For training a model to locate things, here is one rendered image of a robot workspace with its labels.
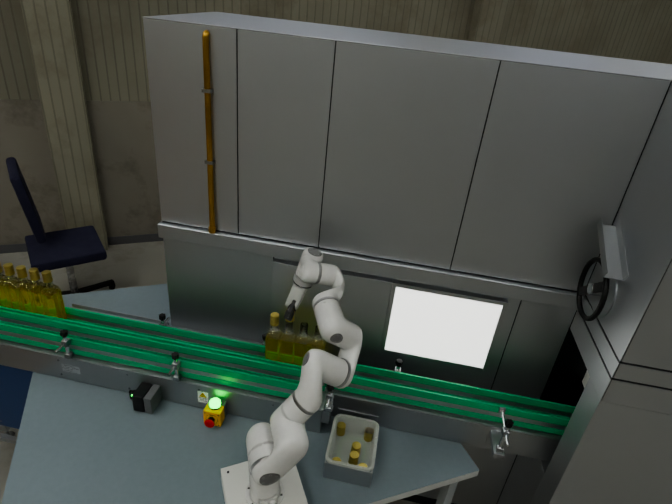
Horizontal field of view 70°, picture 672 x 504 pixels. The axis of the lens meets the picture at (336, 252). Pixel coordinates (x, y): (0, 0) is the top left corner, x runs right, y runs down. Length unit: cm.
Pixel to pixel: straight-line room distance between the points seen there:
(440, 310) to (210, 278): 94
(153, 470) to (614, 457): 155
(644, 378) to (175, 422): 162
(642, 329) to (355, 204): 96
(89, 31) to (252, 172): 278
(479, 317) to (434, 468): 58
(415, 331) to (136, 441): 112
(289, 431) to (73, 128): 346
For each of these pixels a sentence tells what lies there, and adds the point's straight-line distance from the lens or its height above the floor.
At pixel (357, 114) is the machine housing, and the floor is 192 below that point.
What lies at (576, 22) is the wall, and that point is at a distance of 611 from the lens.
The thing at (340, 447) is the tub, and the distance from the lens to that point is 194.
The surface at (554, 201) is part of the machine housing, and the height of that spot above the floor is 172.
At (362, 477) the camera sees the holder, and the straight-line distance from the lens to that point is 184.
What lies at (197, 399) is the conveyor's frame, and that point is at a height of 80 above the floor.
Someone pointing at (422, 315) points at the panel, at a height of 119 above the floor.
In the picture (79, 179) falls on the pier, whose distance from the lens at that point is 454.
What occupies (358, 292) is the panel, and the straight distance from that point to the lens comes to 186.
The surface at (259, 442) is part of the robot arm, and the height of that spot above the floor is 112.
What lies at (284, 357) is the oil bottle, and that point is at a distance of 194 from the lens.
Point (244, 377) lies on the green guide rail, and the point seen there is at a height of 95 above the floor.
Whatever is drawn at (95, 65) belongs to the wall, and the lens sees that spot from 440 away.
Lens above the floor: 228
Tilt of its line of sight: 29 degrees down
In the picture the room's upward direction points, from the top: 6 degrees clockwise
